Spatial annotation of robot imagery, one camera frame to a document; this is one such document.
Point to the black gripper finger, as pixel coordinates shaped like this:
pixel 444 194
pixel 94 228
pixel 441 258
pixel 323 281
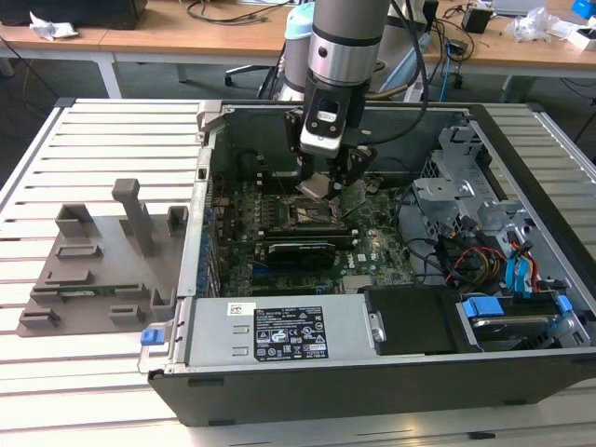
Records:
pixel 293 132
pixel 356 163

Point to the silver CPU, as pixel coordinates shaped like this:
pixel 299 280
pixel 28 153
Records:
pixel 313 186

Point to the metal locking lever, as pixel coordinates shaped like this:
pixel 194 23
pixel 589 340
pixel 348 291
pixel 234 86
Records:
pixel 280 184

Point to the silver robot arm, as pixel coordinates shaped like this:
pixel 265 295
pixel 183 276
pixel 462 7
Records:
pixel 349 18

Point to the CPU socket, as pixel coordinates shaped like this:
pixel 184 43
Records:
pixel 309 216

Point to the round coin battery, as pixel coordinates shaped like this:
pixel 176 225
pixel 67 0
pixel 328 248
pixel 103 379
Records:
pixel 371 188

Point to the silver metal drive cage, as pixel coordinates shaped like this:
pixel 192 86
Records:
pixel 449 193

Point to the green motherboard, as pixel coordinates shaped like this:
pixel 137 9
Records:
pixel 382 261

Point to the black graphics card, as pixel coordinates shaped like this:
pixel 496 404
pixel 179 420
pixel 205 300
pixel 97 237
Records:
pixel 302 256

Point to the silver chipset heatsink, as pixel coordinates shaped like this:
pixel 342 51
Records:
pixel 357 282

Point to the black desktop box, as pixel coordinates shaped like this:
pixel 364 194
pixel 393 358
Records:
pixel 430 14

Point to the small black box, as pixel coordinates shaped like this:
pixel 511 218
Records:
pixel 476 18

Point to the light wooden desk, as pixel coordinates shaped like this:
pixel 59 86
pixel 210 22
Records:
pixel 512 51
pixel 163 42

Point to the black plastic shroud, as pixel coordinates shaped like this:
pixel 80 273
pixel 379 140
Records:
pixel 410 321

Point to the blue disk carrier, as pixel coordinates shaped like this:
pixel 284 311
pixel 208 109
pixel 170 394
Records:
pixel 482 308

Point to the silver laptop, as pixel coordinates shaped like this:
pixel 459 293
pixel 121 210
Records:
pixel 517 5

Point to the clear plastic bag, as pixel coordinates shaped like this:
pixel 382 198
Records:
pixel 531 23

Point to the silver power supply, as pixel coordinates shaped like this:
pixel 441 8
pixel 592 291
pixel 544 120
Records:
pixel 219 326

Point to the black bag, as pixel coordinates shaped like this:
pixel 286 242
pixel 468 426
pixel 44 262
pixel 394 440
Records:
pixel 107 11

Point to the hard disk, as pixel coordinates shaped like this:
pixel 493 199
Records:
pixel 507 333

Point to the open PC case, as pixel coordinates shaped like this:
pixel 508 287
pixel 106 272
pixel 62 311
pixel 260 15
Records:
pixel 326 391

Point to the grey parts rack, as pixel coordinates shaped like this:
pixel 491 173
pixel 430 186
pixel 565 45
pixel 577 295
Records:
pixel 107 274

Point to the white cardboard box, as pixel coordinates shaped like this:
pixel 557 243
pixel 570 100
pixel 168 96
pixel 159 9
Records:
pixel 584 39

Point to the blue case latch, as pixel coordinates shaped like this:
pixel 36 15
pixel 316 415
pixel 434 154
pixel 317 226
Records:
pixel 151 336

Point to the blue box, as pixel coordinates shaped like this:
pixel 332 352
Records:
pixel 584 7

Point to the crumpled white paper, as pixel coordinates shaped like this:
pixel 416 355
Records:
pixel 51 25

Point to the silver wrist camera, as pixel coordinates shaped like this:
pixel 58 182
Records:
pixel 319 142

